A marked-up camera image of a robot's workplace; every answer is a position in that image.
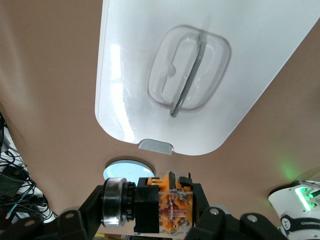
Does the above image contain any white lidded storage box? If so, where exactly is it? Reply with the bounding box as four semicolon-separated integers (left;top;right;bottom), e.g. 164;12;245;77
94;0;320;157

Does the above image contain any light blue round plate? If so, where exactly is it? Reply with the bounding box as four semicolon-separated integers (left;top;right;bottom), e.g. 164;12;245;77
103;156;157;181

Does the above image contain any tangled cable bundle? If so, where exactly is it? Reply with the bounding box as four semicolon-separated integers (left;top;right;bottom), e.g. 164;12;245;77
0;112;57;226

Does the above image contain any orange push button switch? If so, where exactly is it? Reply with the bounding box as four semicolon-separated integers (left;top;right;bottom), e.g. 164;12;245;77
101;170;201;236

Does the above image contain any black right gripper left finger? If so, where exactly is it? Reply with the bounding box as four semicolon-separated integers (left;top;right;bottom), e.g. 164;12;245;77
56;184;106;240

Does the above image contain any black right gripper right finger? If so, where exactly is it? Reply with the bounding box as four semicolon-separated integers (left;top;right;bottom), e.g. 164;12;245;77
178;174;241;240

